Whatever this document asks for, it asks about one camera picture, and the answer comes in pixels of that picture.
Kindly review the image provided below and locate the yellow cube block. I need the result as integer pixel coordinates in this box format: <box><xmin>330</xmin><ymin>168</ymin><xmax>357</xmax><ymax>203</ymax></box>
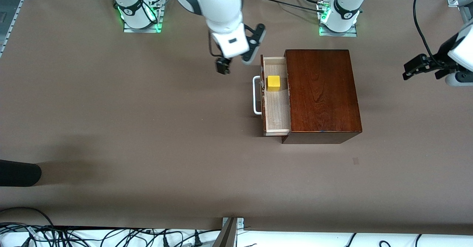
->
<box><xmin>267</xmin><ymin>75</ymin><xmax>281</xmax><ymax>92</ymax></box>

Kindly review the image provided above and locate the light wood drawer white handle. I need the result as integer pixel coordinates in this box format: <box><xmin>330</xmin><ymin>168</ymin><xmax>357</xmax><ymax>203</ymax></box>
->
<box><xmin>253</xmin><ymin>54</ymin><xmax>292</xmax><ymax>137</ymax></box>

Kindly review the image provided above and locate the dark brown wooden cabinet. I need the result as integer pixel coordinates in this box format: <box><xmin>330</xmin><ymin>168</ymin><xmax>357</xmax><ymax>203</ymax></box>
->
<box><xmin>282</xmin><ymin>49</ymin><xmax>363</xmax><ymax>144</ymax></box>

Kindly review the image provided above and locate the aluminium profile bar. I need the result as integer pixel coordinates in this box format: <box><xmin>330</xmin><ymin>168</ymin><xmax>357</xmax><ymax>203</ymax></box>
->
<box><xmin>212</xmin><ymin>217</ymin><xmax>245</xmax><ymax>247</ymax></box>

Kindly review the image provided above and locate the black rounded object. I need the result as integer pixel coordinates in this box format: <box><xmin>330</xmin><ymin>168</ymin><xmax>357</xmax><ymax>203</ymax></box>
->
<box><xmin>0</xmin><ymin>159</ymin><xmax>42</xmax><ymax>187</ymax></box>

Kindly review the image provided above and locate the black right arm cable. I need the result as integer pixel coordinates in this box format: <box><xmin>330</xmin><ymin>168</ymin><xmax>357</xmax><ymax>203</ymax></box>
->
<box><xmin>208</xmin><ymin>31</ymin><xmax>222</xmax><ymax>60</ymax></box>

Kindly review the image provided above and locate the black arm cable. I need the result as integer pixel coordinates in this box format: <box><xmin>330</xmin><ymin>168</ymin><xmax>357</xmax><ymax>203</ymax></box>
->
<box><xmin>413</xmin><ymin>0</ymin><xmax>444</xmax><ymax>62</ymax></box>
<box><xmin>208</xmin><ymin>31</ymin><xmax>222</xmax><ymax>60</ymax></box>

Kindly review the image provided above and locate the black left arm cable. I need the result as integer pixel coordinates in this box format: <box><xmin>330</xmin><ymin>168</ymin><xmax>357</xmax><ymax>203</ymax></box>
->
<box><xmin>413</xmin><ymin>0</ymin><xmax>444</xmax><ymax>62</ymax></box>

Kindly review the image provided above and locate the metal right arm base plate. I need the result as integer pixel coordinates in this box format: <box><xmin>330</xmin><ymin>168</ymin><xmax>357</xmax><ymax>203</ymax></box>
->
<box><xmin>123</xmin><ymin>3</ymin><xmax>164</xmax><ymax>34</ymax></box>

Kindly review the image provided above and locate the black cable on table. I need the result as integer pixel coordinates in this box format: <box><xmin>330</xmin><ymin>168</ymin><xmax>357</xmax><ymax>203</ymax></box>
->
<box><xmin>259</xmin><ymin>0</ymin><xmax>322</xmax><ymax>13</ymax></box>

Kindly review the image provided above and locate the black looped floor cable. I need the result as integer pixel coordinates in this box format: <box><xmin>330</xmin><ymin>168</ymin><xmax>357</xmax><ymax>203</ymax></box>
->
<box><xmin>0</xmin><ymin>206</ymin><xmax>56</xmax><ymax>227</ymax></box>

